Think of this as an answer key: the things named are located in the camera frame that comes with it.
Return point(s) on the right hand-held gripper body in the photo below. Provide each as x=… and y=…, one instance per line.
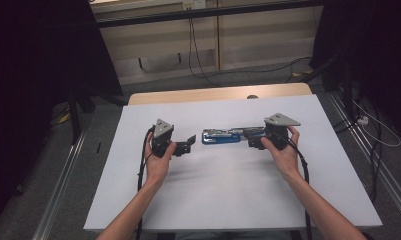
x=277, y=133

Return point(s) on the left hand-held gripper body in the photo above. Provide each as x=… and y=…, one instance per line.
x=161, y=138

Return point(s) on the blue stapler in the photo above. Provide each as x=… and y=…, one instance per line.
x=221, y=137

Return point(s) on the person's right hand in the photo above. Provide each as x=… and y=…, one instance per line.
x=286, y=161

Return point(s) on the person's left hand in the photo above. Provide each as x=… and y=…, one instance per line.
x=158, y=168

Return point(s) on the brown round table grommet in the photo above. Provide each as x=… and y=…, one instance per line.
x=252, y=97

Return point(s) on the white table board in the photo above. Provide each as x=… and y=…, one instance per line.
x=221, y=186

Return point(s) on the small black stick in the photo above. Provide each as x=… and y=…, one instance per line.
x=98, y=147

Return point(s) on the yellow floor tape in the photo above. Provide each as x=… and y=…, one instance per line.
x=64, y=117
x=303, y=73

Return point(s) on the black metal stand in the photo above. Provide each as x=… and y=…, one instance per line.
x=347, y=96
x=75, y=123

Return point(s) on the white power adapter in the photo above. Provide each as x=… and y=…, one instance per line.
x=363, y=120

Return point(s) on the beige wooden cabinet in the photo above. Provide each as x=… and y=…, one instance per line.
x=261, y=40

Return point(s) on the person's grey trousers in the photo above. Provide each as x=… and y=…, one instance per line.
x=231, y=236

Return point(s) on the black metal beam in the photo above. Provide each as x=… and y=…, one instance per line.
x=154, y=18

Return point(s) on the narrow black curtain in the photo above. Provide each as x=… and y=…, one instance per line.
x=381, y=50

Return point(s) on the wide black curtain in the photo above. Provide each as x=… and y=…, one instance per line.
x=28, y=66

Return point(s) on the black cabinet bracket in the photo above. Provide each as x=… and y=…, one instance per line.
x=179, y=57
x=140, y=63

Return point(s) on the aluminium floor rail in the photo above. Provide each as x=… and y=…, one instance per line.
x=59, y=190
x=388, y=180

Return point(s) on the white wall socket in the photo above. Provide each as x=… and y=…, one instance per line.
x=194, y=4

